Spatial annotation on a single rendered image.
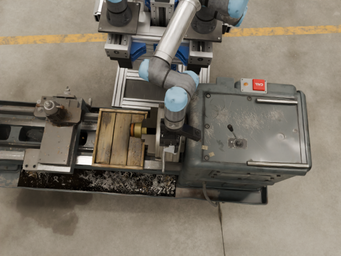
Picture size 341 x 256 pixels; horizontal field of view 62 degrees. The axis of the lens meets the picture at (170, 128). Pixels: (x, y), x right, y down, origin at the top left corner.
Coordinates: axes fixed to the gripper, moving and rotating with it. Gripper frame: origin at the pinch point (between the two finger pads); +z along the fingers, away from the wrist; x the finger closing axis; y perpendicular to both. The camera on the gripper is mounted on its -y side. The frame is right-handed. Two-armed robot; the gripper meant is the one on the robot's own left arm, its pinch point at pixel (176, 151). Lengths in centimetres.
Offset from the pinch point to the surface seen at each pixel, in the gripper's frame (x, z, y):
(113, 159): -19, 43, 35
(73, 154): -19, 40, 58
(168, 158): -9.5, 21.9, 2.8
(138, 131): -22.0, 17.5, 19.4
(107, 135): -33, 38, 41
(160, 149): -10.3, 15.1, 7.1
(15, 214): -15, 138, 128
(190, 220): -20, 136, -20
